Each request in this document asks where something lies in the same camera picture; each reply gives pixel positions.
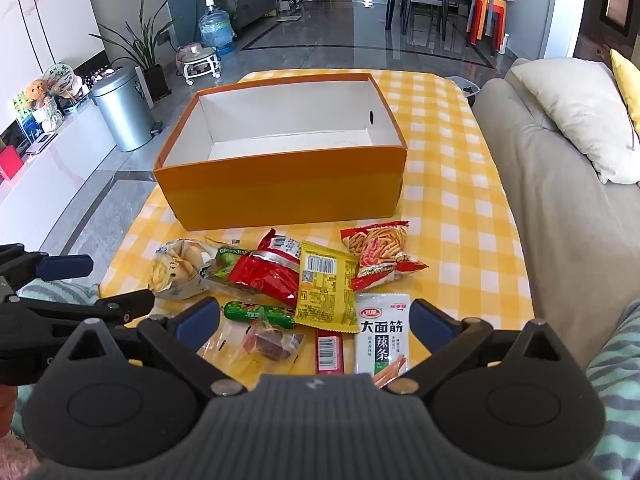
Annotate blue water jug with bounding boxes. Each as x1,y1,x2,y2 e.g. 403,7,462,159
199,0,236,56

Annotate clear bread packet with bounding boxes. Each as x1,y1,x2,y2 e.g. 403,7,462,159
149,239,218,300

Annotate slim red barcode packet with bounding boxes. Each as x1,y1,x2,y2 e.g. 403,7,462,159
315,329,346,376

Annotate stacked orange plastic stools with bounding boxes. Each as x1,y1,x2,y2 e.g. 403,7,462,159
467,0,508,53

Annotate white spicy strip packet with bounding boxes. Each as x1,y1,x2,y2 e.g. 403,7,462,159
354,292,413,388

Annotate green pea packet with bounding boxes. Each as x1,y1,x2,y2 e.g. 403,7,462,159
202,244,251,286

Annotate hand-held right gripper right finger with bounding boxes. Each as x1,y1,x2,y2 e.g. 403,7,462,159
382,298,586,396

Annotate silver pedal trash can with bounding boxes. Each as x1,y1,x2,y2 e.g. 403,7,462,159
90,66,156,153

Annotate long-leaf potted plant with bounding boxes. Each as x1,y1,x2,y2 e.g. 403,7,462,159
89,0,173,103

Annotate red foil snack packet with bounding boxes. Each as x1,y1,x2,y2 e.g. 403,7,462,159
227,228,303,308

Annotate beige sofa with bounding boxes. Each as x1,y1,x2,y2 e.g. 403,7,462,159
472,57,640,376

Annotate brown stuffed toy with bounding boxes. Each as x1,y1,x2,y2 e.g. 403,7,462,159
27,80,51,108

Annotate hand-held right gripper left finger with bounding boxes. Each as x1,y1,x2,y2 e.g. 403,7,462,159
45,296,248,397

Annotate yellow pillow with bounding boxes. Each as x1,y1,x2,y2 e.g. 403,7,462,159
610,49,640,136

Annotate white pillow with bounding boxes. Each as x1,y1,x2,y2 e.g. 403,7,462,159
510,57,640,185

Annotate yellow snack packet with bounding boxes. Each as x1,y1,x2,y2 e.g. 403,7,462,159
292,240,361,330

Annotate clear white ball packet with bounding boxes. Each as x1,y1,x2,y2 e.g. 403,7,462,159
197,321,251,361

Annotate red box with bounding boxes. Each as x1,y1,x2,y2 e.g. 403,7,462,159
0,145,26,181

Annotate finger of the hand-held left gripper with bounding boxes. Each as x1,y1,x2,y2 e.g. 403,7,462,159
0,244,94,291
0,289,156,333

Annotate white wheeled stool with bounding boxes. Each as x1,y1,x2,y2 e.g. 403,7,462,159
177,44,222,86

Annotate red stick snack packet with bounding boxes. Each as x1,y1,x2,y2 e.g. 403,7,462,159
340,220,430,292

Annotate person's striped green clothing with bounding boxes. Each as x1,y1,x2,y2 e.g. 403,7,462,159
0,280,640,480

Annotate green sausage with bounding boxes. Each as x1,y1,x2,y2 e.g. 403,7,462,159
222,300,297,331

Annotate clear dark candy packet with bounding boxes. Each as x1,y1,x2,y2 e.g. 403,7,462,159
242,320,306,363

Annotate orange cardboard box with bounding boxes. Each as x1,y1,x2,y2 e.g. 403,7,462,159
152,72,408,232

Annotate yellow checkered tablecloth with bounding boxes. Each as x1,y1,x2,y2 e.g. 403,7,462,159
99,67,533,376

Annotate white low console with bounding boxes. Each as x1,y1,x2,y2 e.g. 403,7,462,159
0,110,121,241

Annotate small waste bin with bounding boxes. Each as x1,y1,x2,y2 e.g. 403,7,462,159
447,76,482,98

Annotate round painted fan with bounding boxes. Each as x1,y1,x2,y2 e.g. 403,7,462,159
42,62,76,98

